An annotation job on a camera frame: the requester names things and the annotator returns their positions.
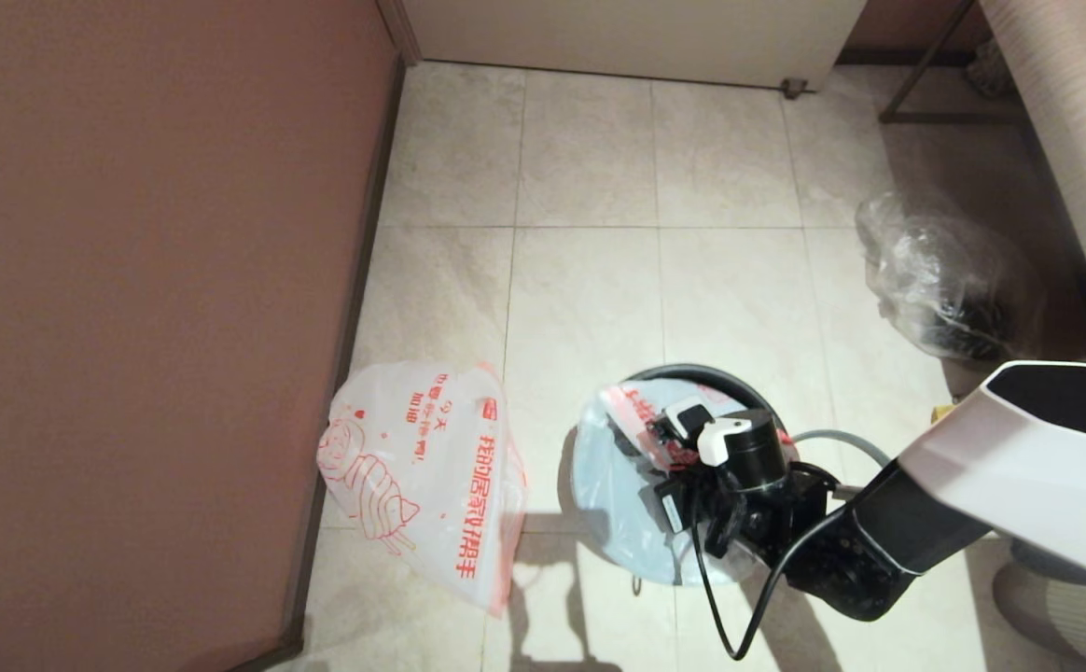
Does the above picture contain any white red-printed plastic bag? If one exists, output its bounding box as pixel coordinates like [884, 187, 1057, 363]
[316, 362, 527, 619]
[569, 378, 801, 587]

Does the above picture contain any beige striped upholstered seat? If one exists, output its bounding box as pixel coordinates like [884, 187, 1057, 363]
[977, 0, 1086, 339]

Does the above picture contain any small woven basket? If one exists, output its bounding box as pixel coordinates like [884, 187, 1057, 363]
[965, 42, 1010, 99]

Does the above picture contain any grey trash can ring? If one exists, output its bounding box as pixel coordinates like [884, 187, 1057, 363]
[790, 429, 891, 492]

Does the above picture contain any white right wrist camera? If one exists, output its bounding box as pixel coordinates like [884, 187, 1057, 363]
[647, 397, 752, 468]

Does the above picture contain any yellow fabric bag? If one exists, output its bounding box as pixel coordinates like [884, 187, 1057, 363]
[933, 362, 1086, 423]

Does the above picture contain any white door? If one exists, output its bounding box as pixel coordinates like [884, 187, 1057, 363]
[401, 0, 869, 92]

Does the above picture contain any grey ribbed round object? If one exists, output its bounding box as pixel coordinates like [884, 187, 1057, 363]
[991, 541, 1086, 672]

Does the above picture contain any clear bag with dark contents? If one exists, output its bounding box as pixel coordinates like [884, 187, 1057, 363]
[856, 191, 1043, 365]

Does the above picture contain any dark metal furniture frame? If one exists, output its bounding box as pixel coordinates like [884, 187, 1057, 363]
[877, 0, 1020, 126]

